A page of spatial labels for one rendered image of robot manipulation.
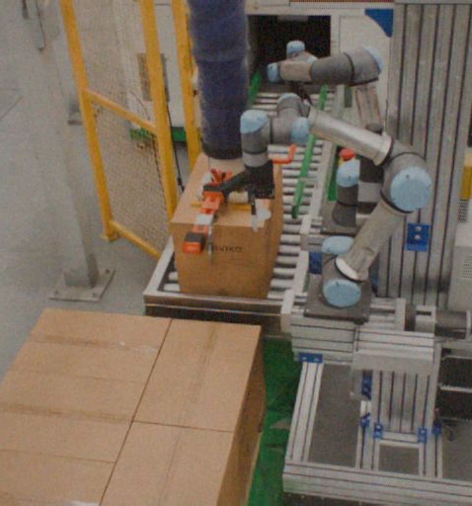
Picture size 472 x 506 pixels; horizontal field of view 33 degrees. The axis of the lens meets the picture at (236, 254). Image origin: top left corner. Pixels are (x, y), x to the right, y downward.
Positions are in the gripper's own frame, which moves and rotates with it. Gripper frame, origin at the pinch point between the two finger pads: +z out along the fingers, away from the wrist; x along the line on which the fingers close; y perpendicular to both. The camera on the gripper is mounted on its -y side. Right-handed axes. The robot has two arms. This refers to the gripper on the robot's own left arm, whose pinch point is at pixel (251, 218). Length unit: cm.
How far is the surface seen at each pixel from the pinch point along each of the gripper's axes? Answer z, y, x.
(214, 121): 12, -8, 92
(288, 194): 93, 30, 160
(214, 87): -3, -7, 92
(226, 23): -29, 0, 91
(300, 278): 86, 25, 78
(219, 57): -16, -4, 90
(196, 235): 35, -19, 45
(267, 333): 102, 7, 60
